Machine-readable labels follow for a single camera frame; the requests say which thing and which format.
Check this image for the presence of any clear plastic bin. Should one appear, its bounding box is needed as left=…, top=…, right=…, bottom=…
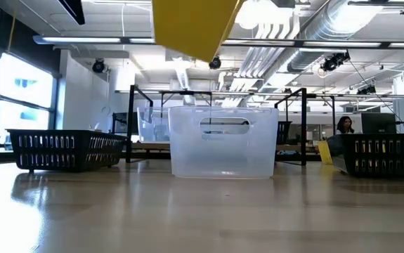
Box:
left=136, top=106, right=171, bottom=143
left=168, top=106, right=280, bottom=179

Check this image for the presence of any yellow slotted plastic basket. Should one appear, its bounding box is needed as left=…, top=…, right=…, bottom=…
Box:
left=316, top=140, right=334, bottom=165
left=151, top=0, right=247, bottom=63

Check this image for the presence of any black metal wooden shelf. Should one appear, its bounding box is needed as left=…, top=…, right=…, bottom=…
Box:
left=125, top=84, right=308, bottom=167

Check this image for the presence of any person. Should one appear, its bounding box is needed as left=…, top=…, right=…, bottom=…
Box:
left=334, top=115, right=356, bottom=136

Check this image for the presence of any black ceiling spotlight cluster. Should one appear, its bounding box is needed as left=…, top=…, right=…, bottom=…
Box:
left=320, top=51, right=351, bottom=73
left=357, top=84, right=377, bottom=96

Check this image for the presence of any black computer monitor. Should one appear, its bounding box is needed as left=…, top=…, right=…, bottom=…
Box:
left=360, top=112, right=398, bottom=135

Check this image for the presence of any large bright window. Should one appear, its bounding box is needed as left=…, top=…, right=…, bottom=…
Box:
left=0, top=51, right=59, bottom=150

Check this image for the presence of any black background metal frame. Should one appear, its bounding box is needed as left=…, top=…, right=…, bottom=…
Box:
left=159, top=89, right=213, bottom=108
left=306, top=93, right=337, bottom=119

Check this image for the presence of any silver ventilation duct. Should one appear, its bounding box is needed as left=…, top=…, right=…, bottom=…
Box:
left=285, top=0, right=385, bottom=73

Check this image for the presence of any black aluminium rig frame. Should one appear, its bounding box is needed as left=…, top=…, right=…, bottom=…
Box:
left=0, top=149, right=329, bottom=169

